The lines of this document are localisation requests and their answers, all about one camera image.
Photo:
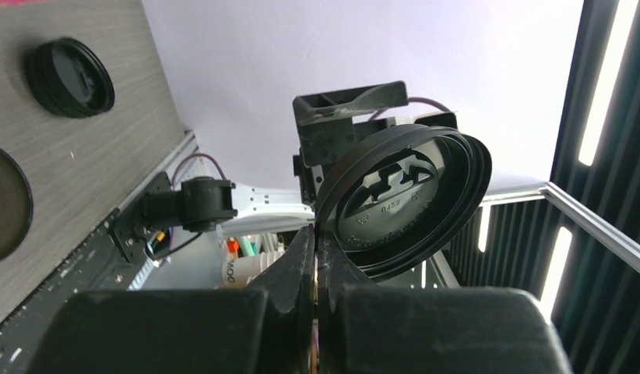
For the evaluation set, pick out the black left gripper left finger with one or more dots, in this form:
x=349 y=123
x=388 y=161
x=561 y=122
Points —
x=285 y=341

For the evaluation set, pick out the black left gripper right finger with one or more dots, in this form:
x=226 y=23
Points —
x=336 y=274

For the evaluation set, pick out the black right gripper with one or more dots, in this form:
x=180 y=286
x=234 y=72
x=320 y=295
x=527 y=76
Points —
x=329 y=124

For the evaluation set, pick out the black plastic cup lid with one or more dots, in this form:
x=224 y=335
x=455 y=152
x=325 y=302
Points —
x=397 y=197

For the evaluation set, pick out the stack of black lids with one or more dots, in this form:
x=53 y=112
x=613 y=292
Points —
x=68 y=80

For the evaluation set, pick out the black coffee cup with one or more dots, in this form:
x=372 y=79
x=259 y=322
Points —
x=16 y=205

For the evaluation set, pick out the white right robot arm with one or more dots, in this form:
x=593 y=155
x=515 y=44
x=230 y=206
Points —
x=202 y=203

